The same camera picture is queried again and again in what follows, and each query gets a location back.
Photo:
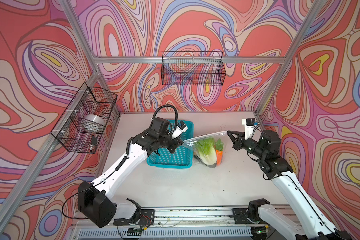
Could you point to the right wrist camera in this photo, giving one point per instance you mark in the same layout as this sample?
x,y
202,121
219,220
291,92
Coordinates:
x,y
249,127

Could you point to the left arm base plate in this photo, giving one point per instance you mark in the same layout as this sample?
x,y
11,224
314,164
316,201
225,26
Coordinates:
x,y
144,217

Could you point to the black wire basket back wall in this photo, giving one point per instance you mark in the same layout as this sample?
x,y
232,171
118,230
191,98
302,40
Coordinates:
x,y
196,68

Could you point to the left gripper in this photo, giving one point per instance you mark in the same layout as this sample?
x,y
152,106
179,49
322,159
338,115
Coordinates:
x,y
176,142

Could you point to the black wire basket left wall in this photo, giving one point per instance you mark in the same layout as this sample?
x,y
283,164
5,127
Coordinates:
x,y
69,132

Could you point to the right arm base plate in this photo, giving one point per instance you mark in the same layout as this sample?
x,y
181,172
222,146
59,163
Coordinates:
x,y
246,216

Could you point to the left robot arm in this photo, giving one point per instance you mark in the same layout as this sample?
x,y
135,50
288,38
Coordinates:
x,y
95,198

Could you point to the clear zip top bag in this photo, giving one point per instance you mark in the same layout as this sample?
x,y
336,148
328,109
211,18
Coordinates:
x,y
190,143

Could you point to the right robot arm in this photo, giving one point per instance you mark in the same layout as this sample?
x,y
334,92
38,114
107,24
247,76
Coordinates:
x,y
314,225

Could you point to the white roll in basket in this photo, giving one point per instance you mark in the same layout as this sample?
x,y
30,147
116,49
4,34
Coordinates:
x,y
93,123

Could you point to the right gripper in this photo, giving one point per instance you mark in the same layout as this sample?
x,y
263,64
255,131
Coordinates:
x,y
238,140

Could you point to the black wire basket wall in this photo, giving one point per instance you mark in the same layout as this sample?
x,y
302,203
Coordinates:
x,y
69,132
196,68

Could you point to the green lettuce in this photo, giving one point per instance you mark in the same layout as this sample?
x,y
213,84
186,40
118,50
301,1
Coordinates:
x,y
205,152

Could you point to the orange carrot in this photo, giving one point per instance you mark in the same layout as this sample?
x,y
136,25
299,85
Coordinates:
x,y
219,146

